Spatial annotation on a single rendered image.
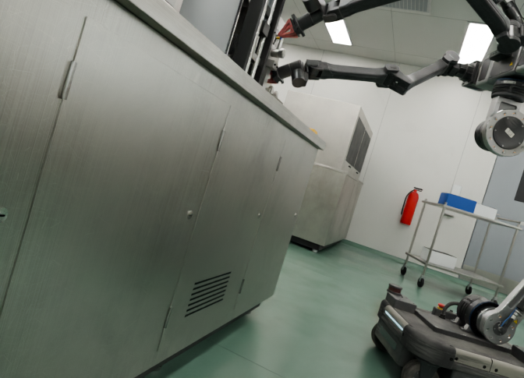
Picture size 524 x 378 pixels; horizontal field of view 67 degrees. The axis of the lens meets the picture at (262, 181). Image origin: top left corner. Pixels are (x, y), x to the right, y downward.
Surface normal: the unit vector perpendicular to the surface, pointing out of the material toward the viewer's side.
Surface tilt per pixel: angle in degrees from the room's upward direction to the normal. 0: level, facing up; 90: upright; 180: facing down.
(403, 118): 90
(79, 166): 90
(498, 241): 90
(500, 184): 90
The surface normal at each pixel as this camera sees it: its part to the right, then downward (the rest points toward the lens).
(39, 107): 0.89, 0.28
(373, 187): -0.34, -0.08
